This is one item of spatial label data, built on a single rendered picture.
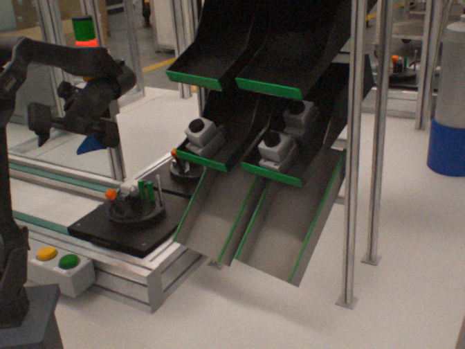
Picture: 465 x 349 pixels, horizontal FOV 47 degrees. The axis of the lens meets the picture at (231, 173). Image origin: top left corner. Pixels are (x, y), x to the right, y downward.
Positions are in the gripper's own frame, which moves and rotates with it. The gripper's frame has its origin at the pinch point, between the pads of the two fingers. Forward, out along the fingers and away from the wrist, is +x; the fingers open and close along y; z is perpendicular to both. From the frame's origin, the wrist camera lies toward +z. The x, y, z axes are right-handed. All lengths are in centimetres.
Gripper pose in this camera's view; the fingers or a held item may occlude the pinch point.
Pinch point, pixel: (65, 140)
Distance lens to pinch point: 118.5
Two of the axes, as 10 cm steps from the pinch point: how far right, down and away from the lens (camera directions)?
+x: -5.9, 5.3, 6.0
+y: -7.7, -1.7, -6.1
